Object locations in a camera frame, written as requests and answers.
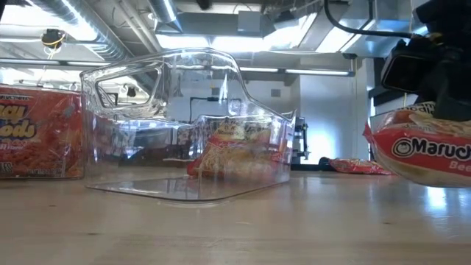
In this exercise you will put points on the silver spiral ventilation duct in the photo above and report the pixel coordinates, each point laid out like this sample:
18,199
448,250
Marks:
92,33

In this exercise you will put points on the black metal stand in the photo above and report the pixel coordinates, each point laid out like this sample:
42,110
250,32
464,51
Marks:
301,140

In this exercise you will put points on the red yellow Maruchan ramen packet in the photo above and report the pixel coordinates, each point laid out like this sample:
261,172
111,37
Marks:
235,158
416,154

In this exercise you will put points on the orange Saucy Noods packet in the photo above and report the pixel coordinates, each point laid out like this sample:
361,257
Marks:
338,165
368,167
40,147

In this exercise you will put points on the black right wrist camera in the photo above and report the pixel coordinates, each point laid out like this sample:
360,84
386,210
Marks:
401,70

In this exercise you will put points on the long ceiling light bar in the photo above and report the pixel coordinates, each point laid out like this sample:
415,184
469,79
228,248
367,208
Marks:
316,71

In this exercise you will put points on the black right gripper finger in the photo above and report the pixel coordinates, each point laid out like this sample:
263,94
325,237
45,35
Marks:
454,105

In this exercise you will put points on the silver round duct pipe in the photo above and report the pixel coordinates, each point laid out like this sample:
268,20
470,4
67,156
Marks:
163,14

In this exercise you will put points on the clear plastic bin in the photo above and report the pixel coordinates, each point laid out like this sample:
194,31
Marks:
81,129
147,184

